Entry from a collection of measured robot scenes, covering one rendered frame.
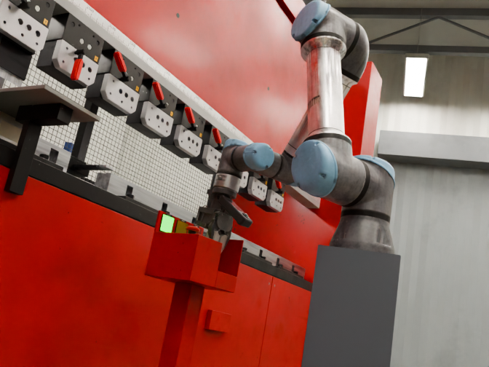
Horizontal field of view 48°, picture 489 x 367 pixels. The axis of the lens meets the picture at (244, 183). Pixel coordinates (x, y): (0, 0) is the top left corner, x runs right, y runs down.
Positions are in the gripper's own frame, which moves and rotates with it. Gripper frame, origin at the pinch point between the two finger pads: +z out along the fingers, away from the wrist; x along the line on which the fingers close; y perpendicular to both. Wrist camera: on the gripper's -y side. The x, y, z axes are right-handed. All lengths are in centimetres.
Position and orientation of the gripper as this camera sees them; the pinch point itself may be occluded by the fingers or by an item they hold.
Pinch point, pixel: (212, 259)
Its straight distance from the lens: 157.5
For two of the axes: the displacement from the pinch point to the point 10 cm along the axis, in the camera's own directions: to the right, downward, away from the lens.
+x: -5.5, -3.1, -7.7
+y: -8.0, -0.7, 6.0
